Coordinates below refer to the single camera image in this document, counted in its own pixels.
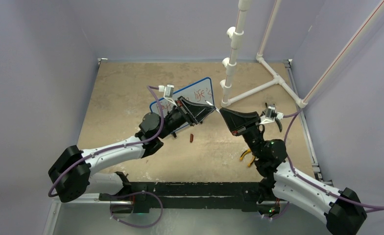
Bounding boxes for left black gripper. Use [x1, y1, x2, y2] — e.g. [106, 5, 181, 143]
[157, 96, 215, 140]

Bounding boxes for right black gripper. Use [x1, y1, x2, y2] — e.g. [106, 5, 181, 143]
[220, 108, 264, 159]

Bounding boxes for blue framed whiteboard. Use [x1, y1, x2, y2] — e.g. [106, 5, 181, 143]
[149, 77, 215, 132]

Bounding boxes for red whiteboard marker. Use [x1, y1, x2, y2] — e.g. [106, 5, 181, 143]
[205, 100, 220, 113]

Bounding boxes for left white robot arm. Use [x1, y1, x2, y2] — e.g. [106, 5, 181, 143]
[48, 96, 216, 203]

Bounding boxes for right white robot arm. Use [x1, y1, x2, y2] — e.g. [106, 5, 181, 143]
[219, 108, 367, 235]

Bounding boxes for white PVC pipe stand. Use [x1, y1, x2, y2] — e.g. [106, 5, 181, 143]
[219, 0, 309, 109]

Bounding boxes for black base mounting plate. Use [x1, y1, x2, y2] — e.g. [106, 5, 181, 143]
[99, 182, 286, 216]

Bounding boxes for white pipe with red stripe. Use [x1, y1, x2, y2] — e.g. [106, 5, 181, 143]
[300, 0, 384, 107]

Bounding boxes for yellow handled pliers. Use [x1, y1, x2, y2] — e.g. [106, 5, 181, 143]
[239, 149, 257, 168]

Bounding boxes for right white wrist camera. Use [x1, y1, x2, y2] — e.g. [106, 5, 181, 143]
[260, 104, 284, 124]

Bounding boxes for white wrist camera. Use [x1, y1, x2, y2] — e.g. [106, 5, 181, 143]
[158, 84, 176, 105]
[260, 104, 284, 124]

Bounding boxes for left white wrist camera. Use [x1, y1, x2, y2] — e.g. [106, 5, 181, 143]
[158, 84, 176, 105]

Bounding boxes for black handled pliers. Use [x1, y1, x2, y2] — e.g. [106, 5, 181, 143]
[262, 103, 283, 132]

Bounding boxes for aluminium rail frame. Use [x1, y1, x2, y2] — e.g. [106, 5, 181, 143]
[43, 58, 347, 235]

